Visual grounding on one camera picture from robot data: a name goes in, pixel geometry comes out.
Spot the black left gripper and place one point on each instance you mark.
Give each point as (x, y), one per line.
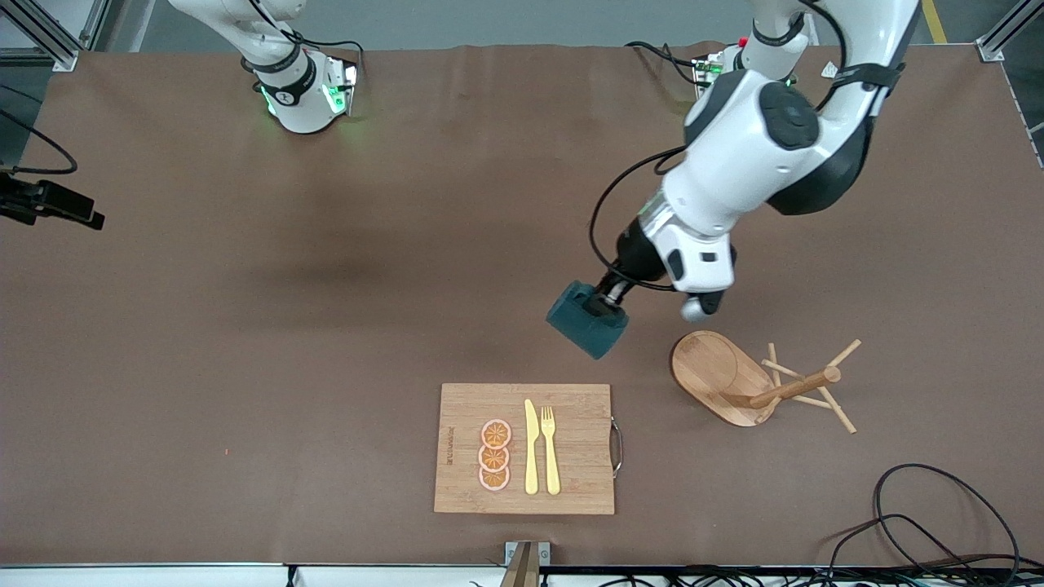
(635, 256)

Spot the yellow plastic knife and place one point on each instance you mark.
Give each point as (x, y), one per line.
(531, 448)

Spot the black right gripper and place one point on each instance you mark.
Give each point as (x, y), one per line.
(50, 200)

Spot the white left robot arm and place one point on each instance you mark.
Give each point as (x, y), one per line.
(758, 147)

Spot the dark green ribbed cup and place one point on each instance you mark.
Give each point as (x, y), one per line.
(583, 326)

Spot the wooden cutting board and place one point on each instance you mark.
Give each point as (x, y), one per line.
(571, 448)

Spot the orange slice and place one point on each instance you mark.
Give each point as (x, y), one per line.
(496, 433)

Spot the wooden mug tree stand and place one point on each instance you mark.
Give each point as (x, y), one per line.
(705, 371)

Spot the yellow plastic fork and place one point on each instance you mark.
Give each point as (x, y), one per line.
(550, 456)

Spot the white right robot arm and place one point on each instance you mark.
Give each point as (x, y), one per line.
(298, 102)

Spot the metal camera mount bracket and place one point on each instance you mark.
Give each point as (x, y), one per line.
(526, 562)

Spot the small white paper scrap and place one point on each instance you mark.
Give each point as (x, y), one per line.
(829, 71)

